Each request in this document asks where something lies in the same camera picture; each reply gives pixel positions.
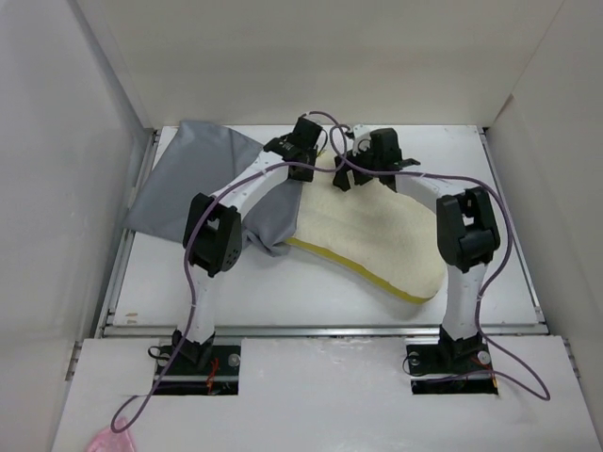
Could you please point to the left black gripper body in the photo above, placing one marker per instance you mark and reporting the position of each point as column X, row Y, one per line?
column 304, row 175

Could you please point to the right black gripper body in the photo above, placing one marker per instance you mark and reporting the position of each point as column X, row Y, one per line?
column 366, row 161

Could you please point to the cream yellow pillow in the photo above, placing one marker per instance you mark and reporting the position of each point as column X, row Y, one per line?
column 387, row 238

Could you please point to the grey pillowcase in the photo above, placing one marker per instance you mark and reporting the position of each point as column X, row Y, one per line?
column 202, row 158

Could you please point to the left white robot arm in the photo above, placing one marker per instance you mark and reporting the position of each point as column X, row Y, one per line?
column 213, row 238

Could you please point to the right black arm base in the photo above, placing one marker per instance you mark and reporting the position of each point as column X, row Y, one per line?
column 446, row 367

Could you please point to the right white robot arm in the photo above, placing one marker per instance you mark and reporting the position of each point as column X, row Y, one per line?
column 467, row 234

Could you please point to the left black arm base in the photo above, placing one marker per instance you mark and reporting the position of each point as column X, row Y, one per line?
column 208, row 370

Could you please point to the pink cloth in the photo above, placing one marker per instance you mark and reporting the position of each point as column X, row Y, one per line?
column 108, row 441

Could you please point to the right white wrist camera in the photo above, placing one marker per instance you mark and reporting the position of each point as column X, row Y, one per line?
column 359, row 134

